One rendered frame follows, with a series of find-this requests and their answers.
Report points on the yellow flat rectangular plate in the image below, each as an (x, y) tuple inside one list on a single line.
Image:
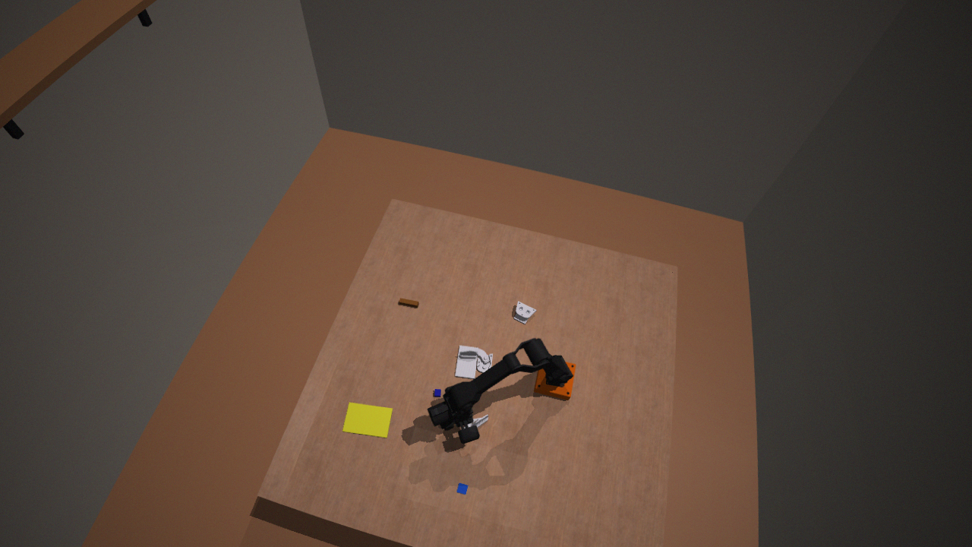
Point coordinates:
[(367, 420)]

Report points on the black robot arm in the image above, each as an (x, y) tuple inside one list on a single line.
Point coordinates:
[(460, 398)]

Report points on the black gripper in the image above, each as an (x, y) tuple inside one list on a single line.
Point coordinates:
[(467, 434)]

